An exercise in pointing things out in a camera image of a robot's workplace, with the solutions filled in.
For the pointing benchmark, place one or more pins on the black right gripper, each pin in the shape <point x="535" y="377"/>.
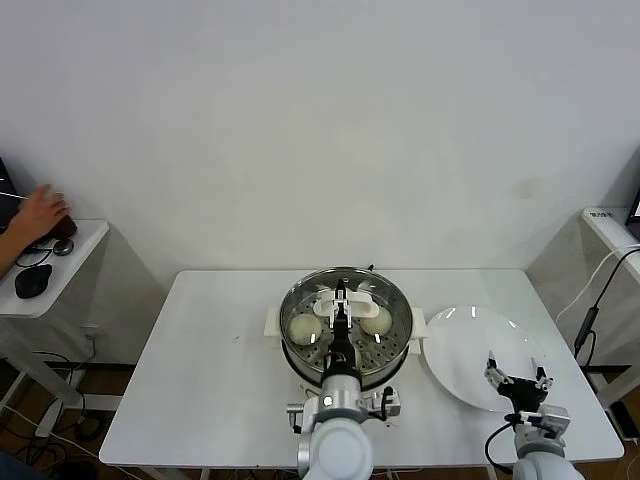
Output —
<point x="522" y="394"/>

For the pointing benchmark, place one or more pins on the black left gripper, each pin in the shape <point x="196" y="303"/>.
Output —
<point x="344" y="350"/>

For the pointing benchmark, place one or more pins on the round glass pot lid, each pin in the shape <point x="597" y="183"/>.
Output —
<point x="362" y="305"/>

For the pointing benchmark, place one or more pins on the white steamed baozi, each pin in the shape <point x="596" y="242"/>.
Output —
<point x="304" y="329"/>
<point x="376" y="324"/>

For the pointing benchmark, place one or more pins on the plastic cup dark drink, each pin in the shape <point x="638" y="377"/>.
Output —
<point x="67" y="227"/>

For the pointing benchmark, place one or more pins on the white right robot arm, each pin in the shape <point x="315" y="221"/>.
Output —
<point x="542" y="462"/>

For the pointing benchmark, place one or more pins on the person bare forearm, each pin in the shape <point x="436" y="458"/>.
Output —
<point x="10" y="250"/>

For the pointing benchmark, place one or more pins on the stainless steel steamer basket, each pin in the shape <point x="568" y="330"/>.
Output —
<point x="300" y="364"/>

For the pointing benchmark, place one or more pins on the person bare hand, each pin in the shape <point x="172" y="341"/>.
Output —
<point x="42" y="210"/>

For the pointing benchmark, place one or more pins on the white round plate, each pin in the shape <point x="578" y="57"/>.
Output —
<point x="465" y="350"/>

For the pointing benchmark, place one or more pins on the printed label sticker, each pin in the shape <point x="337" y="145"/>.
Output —
<point x="601" y="215"/>

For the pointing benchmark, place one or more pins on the white side table with laptop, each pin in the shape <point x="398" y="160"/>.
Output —
<point x="60" y="280"/>

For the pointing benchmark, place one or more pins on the small round metal disc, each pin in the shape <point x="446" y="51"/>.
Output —
<point x="63" y="246"/>

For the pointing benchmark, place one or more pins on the black computer mouse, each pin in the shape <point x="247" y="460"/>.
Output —
<point x="32" y="281"/>

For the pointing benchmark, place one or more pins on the thin drinking straw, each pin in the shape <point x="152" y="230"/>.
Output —
<point x="10" y="194"/>

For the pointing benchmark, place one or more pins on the black laptop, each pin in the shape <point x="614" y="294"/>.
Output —
<point x="6" y="200"/>

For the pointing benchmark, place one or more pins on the person leg dark trousers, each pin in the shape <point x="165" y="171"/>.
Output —
<point x="11" y="466"/>

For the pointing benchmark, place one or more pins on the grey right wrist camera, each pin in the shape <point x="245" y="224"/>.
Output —
<point x="552" y="421"/>

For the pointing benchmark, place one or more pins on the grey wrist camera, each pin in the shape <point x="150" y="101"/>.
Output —
<point x="387" y="402"/>
<point x="552" y="421"/>

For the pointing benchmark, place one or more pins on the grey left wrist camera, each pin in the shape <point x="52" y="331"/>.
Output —
<point x="387" y="402"/>

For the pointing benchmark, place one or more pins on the white wall outlet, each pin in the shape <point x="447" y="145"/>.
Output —
<point x="91" y="331"/>

